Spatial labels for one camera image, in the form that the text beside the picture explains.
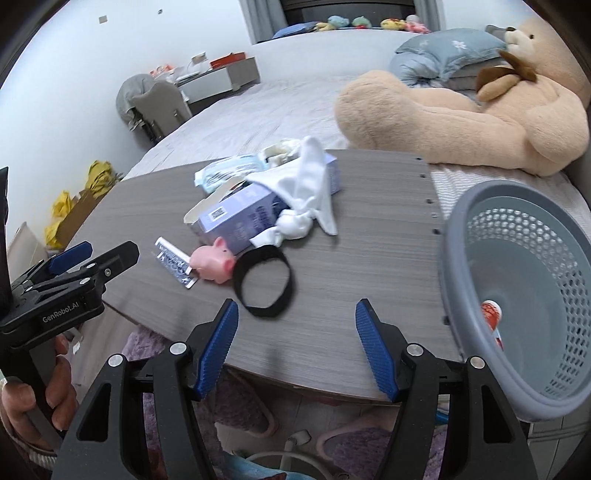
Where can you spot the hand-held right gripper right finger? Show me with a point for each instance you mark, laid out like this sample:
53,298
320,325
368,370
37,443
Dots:
376,350

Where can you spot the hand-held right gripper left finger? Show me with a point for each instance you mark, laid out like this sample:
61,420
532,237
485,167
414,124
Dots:
217,350

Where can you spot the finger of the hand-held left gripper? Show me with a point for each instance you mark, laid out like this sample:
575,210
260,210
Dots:
115,258
69,258

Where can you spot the long purple cardboard box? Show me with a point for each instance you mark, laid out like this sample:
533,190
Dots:
240,217

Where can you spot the grey perforated plastic basket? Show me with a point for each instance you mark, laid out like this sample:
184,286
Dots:
521,295

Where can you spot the person's left hand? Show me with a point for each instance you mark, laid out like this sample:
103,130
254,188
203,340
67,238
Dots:
62,383

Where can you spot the yellow stuffed toy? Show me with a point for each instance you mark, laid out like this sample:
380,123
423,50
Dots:
60,217

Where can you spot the silver blister pack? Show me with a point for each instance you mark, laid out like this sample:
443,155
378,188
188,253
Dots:
173,265

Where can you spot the purple fuzzy slipper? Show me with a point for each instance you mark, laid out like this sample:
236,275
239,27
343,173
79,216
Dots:
244,406
360,443

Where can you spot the pink pig toy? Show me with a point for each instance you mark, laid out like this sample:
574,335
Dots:
212,261

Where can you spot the black elastic band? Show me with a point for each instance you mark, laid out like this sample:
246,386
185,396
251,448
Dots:
261,259

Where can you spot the white charger plug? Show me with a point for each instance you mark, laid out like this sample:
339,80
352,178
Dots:
299,438

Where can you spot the pale blue wipes packet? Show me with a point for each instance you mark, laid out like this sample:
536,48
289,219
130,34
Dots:
226,168

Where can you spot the grey chair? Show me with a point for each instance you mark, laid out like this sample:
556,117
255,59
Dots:
152,101

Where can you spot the white knotted cloth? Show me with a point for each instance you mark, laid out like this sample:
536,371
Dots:
309,184

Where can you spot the pale purple carton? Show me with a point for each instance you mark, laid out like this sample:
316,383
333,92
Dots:
332,175

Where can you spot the white desk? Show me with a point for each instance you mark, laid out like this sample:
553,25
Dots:
217,81

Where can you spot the red box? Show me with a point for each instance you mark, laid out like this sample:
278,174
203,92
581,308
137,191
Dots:
226,59

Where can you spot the grey bed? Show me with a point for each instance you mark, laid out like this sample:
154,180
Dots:
286,101

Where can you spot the large beige teddy bear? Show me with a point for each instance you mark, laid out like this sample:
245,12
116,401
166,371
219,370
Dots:
461,129

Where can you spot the folded grey-blue quilt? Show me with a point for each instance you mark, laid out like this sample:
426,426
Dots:
415,76

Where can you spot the grey curtain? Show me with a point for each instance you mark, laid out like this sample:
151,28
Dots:
263,18
429,11

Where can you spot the blue cloth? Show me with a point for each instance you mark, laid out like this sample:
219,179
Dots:
295,30

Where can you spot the blue flowered pillow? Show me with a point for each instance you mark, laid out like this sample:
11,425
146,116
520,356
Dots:
443,50

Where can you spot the small yellow plush toy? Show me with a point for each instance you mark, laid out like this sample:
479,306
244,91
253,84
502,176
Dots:
322,26

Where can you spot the blue-green plush toy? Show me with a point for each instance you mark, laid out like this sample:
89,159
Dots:
338,21

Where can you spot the yellow and red plush toy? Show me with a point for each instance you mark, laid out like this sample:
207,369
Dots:
392,23

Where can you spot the green and pink plush toy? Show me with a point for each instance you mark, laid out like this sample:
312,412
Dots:
361,21

